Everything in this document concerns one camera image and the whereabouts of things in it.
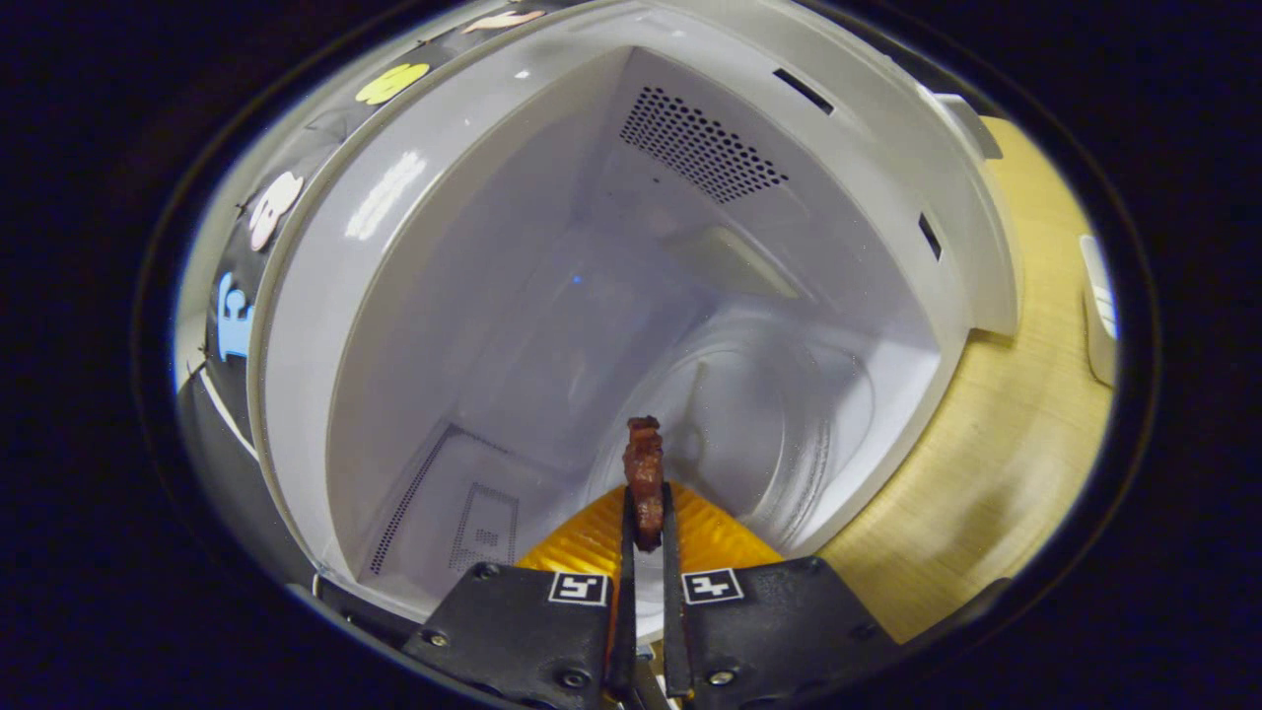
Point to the white toaster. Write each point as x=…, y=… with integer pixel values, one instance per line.
x=1099, y=316

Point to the white microwave oven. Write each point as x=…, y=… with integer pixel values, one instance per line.
x=473, y=296

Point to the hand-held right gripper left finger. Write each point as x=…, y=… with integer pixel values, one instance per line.
x=626, y=631

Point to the glass turntable plate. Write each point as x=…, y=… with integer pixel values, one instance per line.
x=769, y=424

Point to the brown meat piece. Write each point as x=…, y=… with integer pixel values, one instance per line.
x=644, y=473

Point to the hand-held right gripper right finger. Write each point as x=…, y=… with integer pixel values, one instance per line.
x=673, y=631

